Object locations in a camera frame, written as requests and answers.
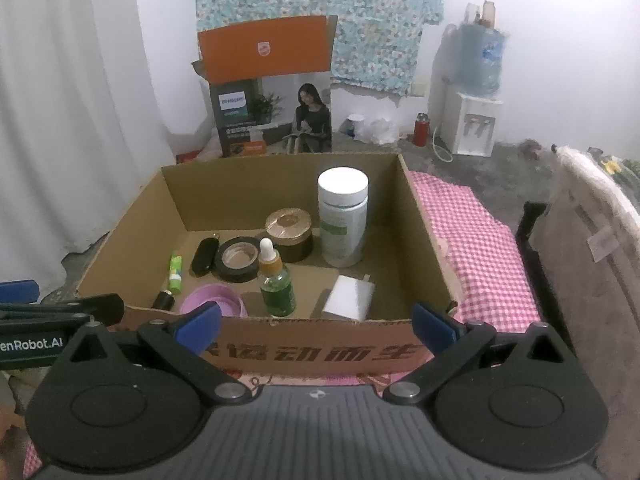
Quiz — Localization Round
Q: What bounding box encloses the green glue stick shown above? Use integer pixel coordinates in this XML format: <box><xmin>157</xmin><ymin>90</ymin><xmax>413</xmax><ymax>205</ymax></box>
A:
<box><xmin>168</xmin><ymin>251</ymin><xmax>185</xmax><ymax>295</ymax></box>

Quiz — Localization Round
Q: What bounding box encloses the white fuzzy towel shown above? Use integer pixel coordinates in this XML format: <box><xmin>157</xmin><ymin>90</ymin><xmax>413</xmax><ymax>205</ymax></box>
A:
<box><xmin>552</xmin><ymin>146</ymin><xmax>640</xmax><ymax>242</ymax></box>

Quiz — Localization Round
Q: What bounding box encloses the pink round dish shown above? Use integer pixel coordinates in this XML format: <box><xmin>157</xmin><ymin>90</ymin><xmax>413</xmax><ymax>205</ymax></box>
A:
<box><xmin>180</xmin><ymin>284</ymin><xmax>249</xmax><ymax>319</ymax></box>

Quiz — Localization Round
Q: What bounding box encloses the orange printed carton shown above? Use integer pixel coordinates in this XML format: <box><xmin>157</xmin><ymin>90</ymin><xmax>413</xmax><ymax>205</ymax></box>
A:
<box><xmin>191</xmin><ymin>15</ymin><xmax>339</xmax><ymax>159</ymax></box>

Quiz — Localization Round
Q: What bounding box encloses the white charger plug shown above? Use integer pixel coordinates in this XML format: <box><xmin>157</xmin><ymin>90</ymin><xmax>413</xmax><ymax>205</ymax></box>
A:
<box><xmin>320</xmin><ymin>274</ymin><xmax>376</xmax><ymax>321</ymax></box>

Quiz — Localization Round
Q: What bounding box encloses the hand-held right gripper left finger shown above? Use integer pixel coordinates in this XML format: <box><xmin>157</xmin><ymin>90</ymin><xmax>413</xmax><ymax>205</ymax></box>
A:
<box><xmin>67</xmin><ymin>302</ymin><xmax>255</xmax><ymax>405</ymax></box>

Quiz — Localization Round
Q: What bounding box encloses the dark jar with gold lid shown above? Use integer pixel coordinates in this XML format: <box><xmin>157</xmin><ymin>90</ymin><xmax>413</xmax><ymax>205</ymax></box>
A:
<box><xmin>264</xmin><ymin>207</ymin><xmax>315</xmax><ymax>264</ymax></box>

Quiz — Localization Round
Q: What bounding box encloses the white water dispenser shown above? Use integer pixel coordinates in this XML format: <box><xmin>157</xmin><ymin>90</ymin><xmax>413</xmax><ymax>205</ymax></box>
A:
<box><xmin>440</xmin><ymin>82</ymin><xmax>504</xmax><ymax>157</ymax></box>

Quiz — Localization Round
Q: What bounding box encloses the white hose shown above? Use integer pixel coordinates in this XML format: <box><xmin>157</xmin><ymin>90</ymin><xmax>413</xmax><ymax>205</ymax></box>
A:
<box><xmin>432</xmin><ymin>122</ymin><xmax>454</xmax><ymax>164</ymax></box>

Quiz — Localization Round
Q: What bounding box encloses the floral cloth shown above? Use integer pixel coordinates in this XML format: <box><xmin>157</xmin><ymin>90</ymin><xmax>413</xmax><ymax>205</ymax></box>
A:
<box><xmin>194</xmin><ymin>0</ymin><xmax>445</xmax><ymax>97</ymax></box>

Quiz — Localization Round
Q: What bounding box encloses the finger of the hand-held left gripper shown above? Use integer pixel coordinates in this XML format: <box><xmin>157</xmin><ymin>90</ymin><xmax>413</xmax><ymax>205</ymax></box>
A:
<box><xmin>0</xmin><ymin>280</ymin><xmax>41</xmax><ymax>306</ymax></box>
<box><xmin>0</xmin><ymin>293</ymin><xmax>126</xmax><ymax>329</ymax></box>

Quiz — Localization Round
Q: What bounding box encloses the white curtain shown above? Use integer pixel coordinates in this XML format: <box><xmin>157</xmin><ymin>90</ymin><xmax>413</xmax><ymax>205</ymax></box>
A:
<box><xmin>0</xmin><ymin>0</ymin><xmax>177</xmax><ymax>263</ymax></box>

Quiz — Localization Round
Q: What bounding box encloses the white plastic bag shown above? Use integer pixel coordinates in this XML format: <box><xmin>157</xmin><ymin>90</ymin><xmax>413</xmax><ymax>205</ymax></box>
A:
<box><xmin>356</xmin><ymin>117</ymin><xmax>401</xmax><ymax>145</ymax></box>

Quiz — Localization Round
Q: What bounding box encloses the green dropper bottle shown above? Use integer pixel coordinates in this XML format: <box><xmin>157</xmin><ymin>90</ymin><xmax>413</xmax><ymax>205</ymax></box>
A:
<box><xmin>257</xmin><ymin>238</ymin><xmax>297</xmax><ymax>318</ymax></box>

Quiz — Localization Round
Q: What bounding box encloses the pink checked blanket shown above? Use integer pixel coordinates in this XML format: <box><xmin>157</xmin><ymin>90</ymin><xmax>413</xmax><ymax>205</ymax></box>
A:
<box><xmin>22</xmin><ymin>170</ymin><xmax>544</xmax><ymax>480</ymax></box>

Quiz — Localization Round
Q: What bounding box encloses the black tape roll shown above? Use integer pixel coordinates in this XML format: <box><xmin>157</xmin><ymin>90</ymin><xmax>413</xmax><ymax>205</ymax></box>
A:
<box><xmin>212</xmin><ymin>236</ymin><xmax>262</xmax><ymax>284</ymax></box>

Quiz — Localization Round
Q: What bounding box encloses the blue water jug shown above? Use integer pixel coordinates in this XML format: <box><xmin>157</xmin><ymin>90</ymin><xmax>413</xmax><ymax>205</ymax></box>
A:
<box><xmin>452</xmin><ymin>22</ymin><xmax>509</xmax><ymax>97</ymax></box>

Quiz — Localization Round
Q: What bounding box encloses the brown cardboard box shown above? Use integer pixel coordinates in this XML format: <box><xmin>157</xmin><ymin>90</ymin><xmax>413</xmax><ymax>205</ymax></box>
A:
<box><xmin>75</xmin><ymin>152</ymin><xmax>459</xmax><ymax>379</ymax></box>

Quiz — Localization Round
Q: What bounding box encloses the white plastic bottle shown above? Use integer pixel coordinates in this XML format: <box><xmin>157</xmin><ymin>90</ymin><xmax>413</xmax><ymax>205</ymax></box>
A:
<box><xmin>318</xmin><ymin>167</ymin><xmax>370</xmax><ymax>268</ymax></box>

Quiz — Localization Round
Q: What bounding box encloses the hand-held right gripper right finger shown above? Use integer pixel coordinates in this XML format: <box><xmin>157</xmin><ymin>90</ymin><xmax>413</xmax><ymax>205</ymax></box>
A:
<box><xmin>382</xmin><ymin>301</ymin><xmax>576</xmax><ymax>405</ymax></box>

